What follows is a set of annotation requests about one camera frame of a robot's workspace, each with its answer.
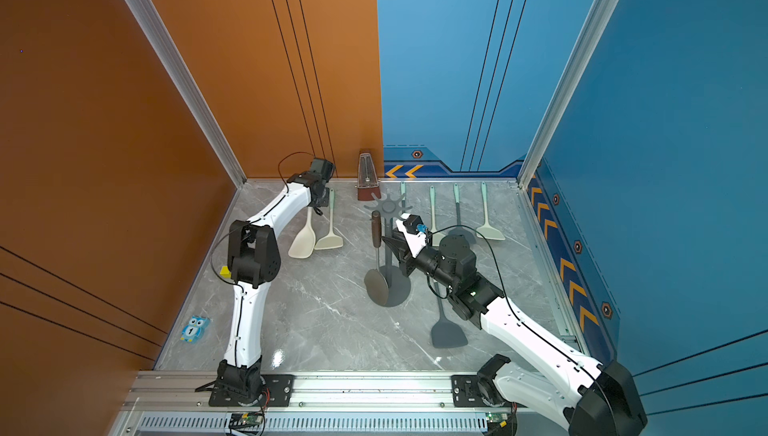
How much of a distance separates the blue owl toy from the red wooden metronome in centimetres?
63

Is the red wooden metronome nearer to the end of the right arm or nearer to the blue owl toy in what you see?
the end of the right arm

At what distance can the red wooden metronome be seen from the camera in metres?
1.06


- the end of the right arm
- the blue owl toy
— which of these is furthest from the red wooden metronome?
the blue owl toy

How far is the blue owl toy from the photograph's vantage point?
82cm
